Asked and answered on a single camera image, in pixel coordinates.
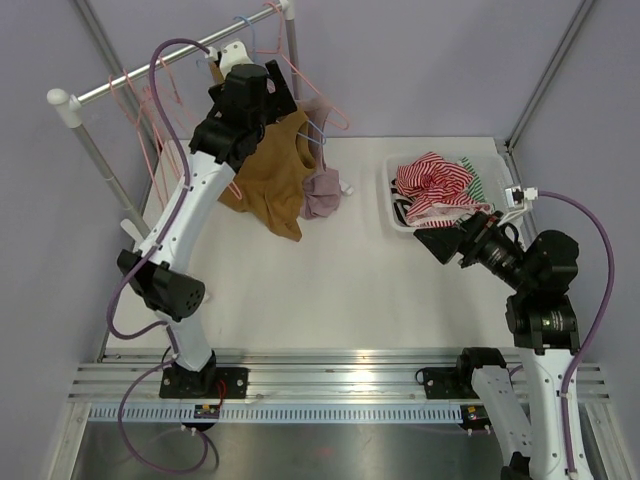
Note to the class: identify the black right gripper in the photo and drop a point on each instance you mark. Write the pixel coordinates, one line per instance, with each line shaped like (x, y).
(446, 242)

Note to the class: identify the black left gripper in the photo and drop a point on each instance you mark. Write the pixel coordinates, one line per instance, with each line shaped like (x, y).
(278, 101)

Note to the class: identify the red white striped tank top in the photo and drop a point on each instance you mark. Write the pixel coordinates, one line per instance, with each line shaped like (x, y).
(438, 187)

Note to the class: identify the black white striped tank top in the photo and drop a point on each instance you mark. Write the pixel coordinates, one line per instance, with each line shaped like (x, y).
(400, 205)

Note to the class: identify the green white striped tank top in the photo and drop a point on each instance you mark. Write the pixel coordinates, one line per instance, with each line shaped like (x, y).
(475, 188)

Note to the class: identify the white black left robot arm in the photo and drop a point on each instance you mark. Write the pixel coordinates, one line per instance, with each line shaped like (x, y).
(251, 98)

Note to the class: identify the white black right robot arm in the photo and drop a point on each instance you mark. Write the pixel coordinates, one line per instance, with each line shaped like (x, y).
(543, 441)

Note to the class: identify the brown tank top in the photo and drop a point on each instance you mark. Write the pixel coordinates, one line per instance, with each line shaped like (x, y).
(269, 185)

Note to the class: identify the mauve tank top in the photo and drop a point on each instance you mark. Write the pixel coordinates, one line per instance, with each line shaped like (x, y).
(321, 188)

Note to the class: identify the white plastic basket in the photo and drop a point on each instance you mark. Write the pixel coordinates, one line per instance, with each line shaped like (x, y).
(492, 169)

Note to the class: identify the blue wire hanger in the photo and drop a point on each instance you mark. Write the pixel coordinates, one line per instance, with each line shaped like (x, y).
(219, 79)

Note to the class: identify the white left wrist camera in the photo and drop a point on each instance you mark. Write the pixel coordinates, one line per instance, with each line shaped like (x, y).
(229, 55)

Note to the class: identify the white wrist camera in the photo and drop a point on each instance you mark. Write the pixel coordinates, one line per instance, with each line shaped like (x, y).
(519, 201)
(229, 55)

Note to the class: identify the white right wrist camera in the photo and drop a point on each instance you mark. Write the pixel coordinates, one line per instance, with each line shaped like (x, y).
(519, 201)

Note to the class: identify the white slotted cable duct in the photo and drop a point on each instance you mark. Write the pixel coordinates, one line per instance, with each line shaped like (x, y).
(278, 413)

